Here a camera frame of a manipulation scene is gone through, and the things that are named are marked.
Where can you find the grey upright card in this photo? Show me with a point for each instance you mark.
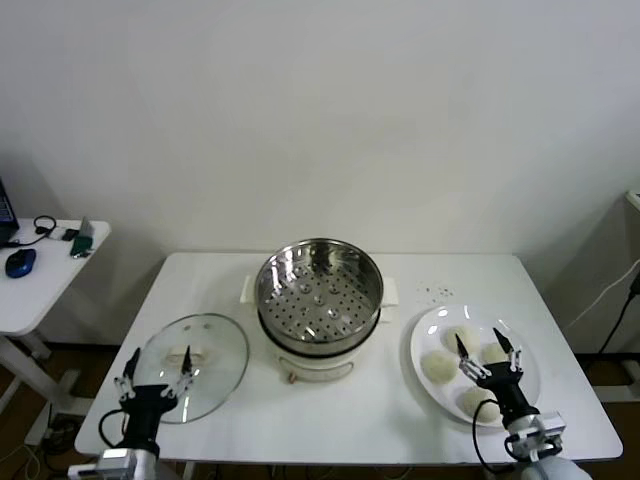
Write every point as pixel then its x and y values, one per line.
pixel 87 226

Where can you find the green circuit board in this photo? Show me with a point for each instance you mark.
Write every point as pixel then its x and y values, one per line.
pixel 82 246

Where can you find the round white plate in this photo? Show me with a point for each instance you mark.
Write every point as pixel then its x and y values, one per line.
pixel 520 325

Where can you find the blue computer mouse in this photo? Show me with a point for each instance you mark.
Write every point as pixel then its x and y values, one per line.
pixel 21 262

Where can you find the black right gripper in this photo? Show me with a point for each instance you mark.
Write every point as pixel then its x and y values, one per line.
pixel 502 387

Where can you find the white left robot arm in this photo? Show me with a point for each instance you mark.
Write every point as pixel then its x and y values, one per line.
pixel 145 465

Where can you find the white cabinet corner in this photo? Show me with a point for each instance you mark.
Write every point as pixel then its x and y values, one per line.
pixel 634 205

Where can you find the white steamed baozi bun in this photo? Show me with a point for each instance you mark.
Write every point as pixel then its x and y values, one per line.
pixel 439 365
pixel 472 402
pixel 492 354
pixel 450 340

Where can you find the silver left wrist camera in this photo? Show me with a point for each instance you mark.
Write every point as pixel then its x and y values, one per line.
pixel 100 465

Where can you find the white electric cooker pot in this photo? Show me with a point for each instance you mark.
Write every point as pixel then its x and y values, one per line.
pixel 320 370

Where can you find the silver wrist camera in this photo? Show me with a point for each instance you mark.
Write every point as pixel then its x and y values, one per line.
pixel 537 432
pixel 100 465

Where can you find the perforated steel steamer basket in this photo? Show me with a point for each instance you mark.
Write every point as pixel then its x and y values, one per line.
pixel 320 280

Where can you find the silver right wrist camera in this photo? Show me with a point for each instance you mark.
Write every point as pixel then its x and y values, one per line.
pixel 537 432

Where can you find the small white side table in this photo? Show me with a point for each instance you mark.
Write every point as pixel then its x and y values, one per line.
pixel 45 290

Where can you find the scattered dark crumbs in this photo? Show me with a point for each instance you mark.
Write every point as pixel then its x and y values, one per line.
pixel 442 294

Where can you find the dark laptop screen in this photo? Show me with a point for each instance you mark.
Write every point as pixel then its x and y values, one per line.
pixel 6 215

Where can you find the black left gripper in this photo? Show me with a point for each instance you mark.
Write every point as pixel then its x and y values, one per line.
pixel 145 405

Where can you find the round glass pot lid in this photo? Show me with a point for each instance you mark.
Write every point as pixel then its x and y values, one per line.
pixel 220 350

